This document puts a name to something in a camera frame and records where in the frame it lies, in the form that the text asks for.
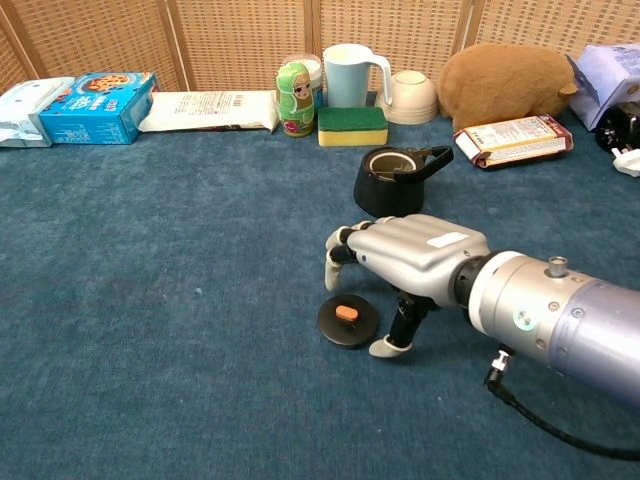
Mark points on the white flat plastic package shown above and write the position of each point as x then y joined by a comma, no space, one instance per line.
210,111

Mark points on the white wet wipes pack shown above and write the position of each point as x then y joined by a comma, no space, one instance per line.
20,112

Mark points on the brown plush capybara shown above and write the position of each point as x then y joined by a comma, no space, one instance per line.
505,82

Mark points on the light blue white pitcher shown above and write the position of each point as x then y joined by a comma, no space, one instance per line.
346,77

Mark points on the green matryoshka doll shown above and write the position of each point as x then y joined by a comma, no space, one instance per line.
295,102

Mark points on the woven rattan folding screen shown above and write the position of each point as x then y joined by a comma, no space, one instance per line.
240,35

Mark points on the black lid with orange knob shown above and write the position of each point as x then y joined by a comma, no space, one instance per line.
350,332

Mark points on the maroon cream snack package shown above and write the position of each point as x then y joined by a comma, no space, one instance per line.
515,141

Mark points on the lavender paper bag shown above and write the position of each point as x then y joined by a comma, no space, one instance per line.
602,82

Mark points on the beige upturned bowl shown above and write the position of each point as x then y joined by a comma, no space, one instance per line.
412,100

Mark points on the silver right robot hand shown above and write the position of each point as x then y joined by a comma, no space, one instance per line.
415,255

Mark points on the white plug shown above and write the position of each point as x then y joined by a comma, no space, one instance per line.
627,162

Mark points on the silver purple right robot arm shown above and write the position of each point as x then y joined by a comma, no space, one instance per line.
555,320

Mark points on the black power adapter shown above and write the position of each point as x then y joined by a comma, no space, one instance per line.
620,130

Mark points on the green yellow sponge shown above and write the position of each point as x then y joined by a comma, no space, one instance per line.
352,126

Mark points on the blue cookie box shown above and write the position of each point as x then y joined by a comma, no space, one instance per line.
95,112

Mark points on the black teapot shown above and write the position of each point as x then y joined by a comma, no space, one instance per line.
389,192

